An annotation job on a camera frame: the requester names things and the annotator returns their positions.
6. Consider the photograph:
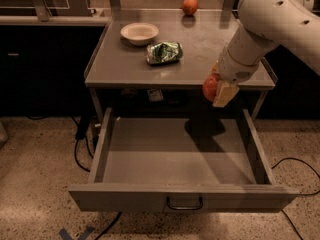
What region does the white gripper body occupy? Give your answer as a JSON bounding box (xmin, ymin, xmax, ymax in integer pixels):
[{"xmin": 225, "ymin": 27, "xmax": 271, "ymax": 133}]
[{"xmin": 217, "ymin": 47, "xmax": 260, "ymax": 83}]

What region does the red apple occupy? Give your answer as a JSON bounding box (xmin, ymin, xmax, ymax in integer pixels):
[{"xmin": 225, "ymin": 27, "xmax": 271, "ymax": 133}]
[{"xmin": 202, "ymin": 74, "xmax": 220, "ymax": 102}]

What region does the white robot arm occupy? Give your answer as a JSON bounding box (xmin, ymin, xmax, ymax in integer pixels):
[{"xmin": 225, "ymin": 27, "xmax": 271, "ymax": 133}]
[{"xmin": 213, "ymin": 0, "xmax": 320, "ymax": 107}]

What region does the grey open drawer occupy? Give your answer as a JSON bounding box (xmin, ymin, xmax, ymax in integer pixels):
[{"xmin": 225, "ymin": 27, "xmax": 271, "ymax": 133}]
[{"xmin": 69, "ymin": 110, "xmax": 299, "ymax": 213}]

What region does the crushed green can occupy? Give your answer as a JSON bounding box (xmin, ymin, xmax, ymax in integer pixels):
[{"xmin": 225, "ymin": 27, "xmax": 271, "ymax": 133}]
[{"xmin": 145, "ymin": 41, "xmax": 183, "ymax": 65}]

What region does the orange fruit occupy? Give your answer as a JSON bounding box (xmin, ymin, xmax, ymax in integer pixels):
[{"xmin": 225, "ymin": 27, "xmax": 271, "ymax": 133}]
[{"xmin": 182, "ymin": 0, "xmax": 198, "ymax": 16}]

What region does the grey cabinet table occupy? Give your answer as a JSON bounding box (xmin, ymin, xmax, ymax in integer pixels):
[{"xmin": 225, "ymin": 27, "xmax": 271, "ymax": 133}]
[{"xmin": 83, "ymin": 7, "xmax": 278, "ymax": 122}]

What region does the white bowl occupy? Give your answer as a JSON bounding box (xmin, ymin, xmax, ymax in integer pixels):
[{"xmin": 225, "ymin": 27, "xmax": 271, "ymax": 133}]
[{"xmin": 120, "ymin": 23, "xmax": 159, "ymax": 46}]

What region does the dark background counter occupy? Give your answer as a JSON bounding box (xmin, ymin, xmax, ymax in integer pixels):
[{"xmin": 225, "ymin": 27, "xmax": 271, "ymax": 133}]
[{"xmin": 0, "ymin": 21, "xmax": 106, "ymax": 116}]

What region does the black floor cable right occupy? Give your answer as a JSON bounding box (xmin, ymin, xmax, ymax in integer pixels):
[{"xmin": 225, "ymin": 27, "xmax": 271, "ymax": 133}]
[{"xmin": 270, "ymin": 156, "xmax": 320, "ymax": 240}]

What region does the black floor cable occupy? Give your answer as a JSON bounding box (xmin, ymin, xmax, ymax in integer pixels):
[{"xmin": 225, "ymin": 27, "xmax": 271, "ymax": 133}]
[
  {"xmin": 270, "ymin": 156, "xmax": 320, "ymax": 240},
  {"xmin": 71, "ymin": 115, "xmax": 96, "ymax": 173}
]

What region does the black drawer handle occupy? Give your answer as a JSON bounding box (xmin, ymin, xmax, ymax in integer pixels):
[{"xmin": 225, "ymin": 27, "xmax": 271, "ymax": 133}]
[{"xmin": 166, "ymin": 197, "xmax": 203, "ymax": 211}]

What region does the black floor cable left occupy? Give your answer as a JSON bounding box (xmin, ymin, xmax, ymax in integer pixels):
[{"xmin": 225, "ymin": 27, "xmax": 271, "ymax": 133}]
[{"xmin": 71, "ymin": 115, "xmax": 96, "ymax": 173}]

